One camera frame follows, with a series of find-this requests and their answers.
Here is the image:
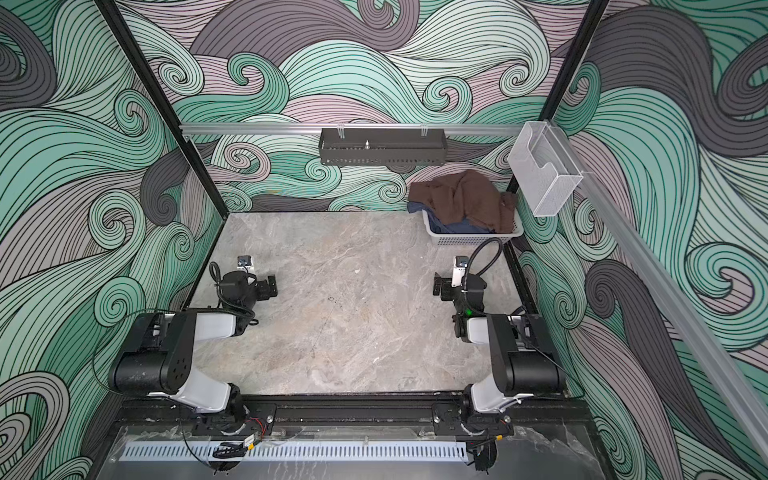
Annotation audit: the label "white slotted cable duct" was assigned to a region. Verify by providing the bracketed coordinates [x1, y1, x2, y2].
[118, 440, 469, 463]

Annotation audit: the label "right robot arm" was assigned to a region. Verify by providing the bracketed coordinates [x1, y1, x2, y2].
[433, 273, 566, 414]

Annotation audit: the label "black perforated wall tray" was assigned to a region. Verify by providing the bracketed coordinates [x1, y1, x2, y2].
[318, 129, 448, 167]

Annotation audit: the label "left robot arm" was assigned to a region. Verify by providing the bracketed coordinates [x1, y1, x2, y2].
[107, 262, 278, 422]

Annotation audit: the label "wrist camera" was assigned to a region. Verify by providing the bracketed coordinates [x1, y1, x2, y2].
[237, 255, 253, 271]
[451, 255, 469, 287]

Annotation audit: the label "aluminium rail back wall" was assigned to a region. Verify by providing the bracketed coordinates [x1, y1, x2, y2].
[179, 122, 523, 137]

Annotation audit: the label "brown trousers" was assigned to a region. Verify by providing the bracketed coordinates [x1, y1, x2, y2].
[407, 171, 517, 234]

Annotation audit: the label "clear plastic wall bin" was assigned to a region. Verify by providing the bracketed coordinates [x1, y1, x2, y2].
[507, 121, 583, 217]

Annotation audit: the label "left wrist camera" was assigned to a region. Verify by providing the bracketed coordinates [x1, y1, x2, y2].
[237, 255, 253, 271]

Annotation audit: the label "aluminium rail right wall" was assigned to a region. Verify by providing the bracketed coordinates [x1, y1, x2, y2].
[551, 126, 767, 460]

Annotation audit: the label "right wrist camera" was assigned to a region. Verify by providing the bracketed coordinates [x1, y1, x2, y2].
[451, 255, 469, 287]

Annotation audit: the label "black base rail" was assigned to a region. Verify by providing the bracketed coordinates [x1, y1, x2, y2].
[116, 391, 596, 439]

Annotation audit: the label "aluminium rail wall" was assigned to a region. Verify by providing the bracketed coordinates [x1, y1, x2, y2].
[179, 122, 523, 137]
[551, 126, 767, 460]

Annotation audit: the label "navy blue trousers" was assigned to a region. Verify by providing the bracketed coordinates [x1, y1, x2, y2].
[407, 202, 491, 234]

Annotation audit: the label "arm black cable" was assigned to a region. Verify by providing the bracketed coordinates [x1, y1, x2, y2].
[208, 260, 259, 325]
[465, 237, 504, 283]

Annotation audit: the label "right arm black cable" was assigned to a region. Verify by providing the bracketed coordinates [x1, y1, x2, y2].
[465, 237, 504, 283]

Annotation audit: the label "white plastic laundry basket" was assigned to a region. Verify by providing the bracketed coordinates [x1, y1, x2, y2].
[421, 210, 524, 246]

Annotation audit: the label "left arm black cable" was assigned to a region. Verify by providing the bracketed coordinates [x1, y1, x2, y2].
[208, 260, 259, 325]

